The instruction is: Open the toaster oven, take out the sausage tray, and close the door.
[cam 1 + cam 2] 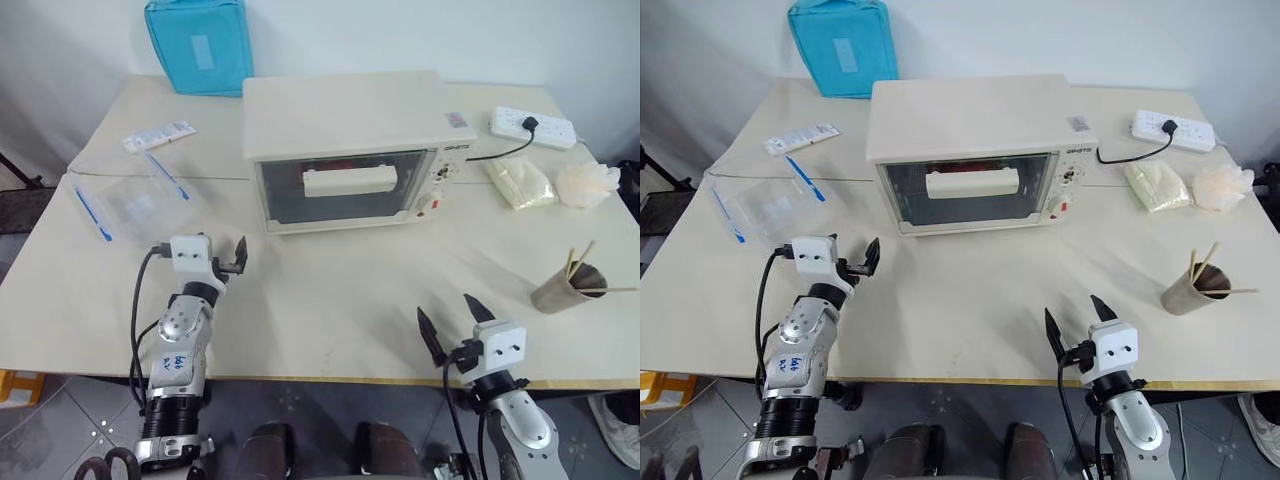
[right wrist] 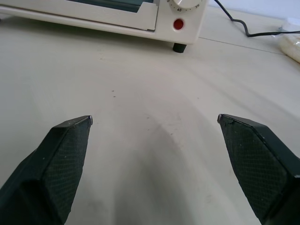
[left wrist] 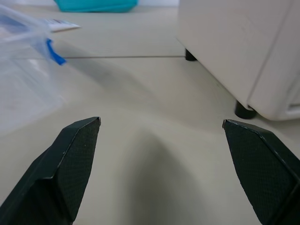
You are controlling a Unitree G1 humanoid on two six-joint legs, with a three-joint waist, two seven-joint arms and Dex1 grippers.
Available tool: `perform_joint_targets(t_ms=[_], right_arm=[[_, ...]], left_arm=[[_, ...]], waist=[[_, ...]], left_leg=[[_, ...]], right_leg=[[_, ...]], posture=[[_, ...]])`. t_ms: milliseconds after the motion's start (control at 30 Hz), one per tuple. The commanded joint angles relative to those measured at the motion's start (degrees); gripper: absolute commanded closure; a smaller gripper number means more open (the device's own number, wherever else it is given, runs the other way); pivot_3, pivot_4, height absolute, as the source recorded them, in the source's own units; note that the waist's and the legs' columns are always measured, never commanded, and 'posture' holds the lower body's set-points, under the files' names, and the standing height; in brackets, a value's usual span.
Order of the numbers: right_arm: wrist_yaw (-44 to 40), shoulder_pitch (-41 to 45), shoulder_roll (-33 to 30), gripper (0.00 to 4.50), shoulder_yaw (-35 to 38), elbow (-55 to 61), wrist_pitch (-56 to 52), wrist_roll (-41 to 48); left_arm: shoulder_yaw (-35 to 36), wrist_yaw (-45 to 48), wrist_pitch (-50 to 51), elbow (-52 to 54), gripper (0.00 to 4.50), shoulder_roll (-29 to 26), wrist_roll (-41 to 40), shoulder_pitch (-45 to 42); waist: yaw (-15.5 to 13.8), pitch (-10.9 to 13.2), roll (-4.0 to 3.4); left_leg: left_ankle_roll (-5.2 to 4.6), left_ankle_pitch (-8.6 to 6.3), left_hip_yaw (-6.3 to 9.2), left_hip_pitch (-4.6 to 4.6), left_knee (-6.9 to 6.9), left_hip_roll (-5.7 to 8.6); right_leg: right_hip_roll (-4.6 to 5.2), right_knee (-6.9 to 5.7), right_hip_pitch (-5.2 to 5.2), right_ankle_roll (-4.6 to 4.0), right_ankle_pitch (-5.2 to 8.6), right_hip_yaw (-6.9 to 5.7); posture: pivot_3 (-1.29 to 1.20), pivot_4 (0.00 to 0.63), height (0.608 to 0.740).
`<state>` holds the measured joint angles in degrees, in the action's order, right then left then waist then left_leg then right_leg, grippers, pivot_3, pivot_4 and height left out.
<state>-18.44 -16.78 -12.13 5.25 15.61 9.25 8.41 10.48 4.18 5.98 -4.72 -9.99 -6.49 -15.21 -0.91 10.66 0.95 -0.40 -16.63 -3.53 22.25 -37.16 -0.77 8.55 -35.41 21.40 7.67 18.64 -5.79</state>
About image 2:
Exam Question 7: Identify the white cloth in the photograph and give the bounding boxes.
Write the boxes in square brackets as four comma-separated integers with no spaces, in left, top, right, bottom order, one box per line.
[276,17,300,64]

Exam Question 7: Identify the black power cable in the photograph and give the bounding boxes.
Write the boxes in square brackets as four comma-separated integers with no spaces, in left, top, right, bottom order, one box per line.
[213,0,300,38]

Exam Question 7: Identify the cream oven door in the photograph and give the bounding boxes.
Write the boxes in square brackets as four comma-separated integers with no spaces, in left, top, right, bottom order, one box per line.
[0,0,159,31]

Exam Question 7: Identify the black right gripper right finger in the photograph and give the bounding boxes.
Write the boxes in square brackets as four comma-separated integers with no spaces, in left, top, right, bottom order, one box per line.
[217,113,300,225]

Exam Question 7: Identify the cream toaster oven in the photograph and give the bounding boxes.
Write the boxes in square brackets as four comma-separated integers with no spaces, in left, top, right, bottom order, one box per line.
[0,0,209,54]

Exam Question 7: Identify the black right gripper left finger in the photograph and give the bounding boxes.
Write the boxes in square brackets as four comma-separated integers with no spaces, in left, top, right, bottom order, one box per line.
[0,115,93,225]

